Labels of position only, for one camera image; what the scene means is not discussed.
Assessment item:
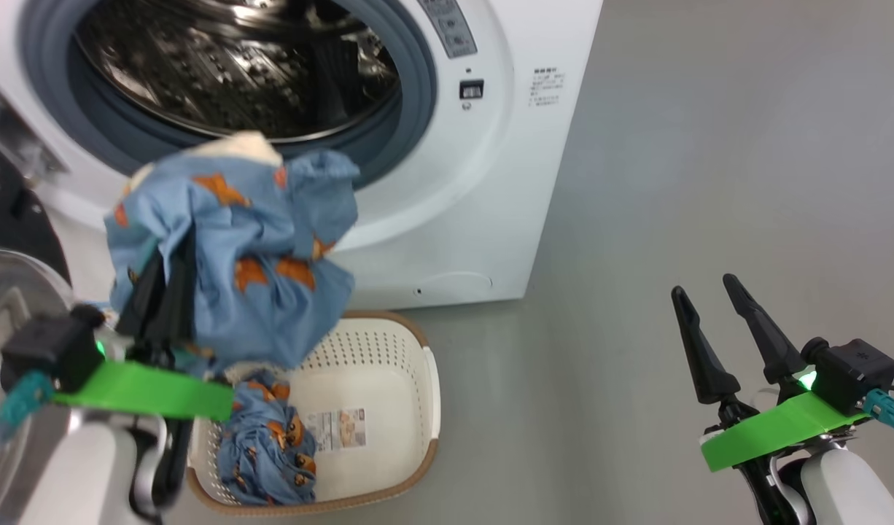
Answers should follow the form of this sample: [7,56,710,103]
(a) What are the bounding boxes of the round white filter cover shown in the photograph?
[411,271,495,300]

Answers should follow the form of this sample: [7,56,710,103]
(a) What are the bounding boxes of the teal left camera connector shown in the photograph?
[0,370,54,431]

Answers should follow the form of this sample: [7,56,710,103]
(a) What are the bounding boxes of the paper basket label sticker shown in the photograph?
[305,408,366,451]

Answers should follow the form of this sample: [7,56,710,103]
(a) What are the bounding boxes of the teal right camera connector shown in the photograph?
[866,389,894,442]

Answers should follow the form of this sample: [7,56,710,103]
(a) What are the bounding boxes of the teal camera connector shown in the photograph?
[866,389,894,442]
[0,370,54,431]

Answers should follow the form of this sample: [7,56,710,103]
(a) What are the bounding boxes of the black round glass washer door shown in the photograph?
[0,69,76,504]

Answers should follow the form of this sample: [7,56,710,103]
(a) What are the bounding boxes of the stainless steel washing machine drum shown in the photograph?
[75,0,400,143]

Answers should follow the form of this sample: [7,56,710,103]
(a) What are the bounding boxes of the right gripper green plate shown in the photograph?
[672,273,867,473]

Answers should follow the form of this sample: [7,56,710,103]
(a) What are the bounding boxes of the printed text label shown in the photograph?
[529,67,564,109]

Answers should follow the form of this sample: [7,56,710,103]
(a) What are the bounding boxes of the blue bear-print pants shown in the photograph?
[217,370,318,508]

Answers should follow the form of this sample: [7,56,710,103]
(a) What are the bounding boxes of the cream laundry basket brown rim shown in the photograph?
[187,310,442,518]

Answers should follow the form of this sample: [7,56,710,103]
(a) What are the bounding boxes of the grey warning label strip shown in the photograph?
[418,0,478,59]

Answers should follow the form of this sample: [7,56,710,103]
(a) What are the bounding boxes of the grey rubber door gasket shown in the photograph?
[20,0,439,190]

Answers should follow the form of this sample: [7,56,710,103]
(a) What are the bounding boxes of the white front-load washing machine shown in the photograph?
[0,0,605,311]

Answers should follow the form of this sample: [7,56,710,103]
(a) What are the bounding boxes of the blue bear-print shirt cream collar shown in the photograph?
[104,131,360,373]

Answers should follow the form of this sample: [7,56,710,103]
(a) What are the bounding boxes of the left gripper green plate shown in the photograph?
[53,235,234,420]

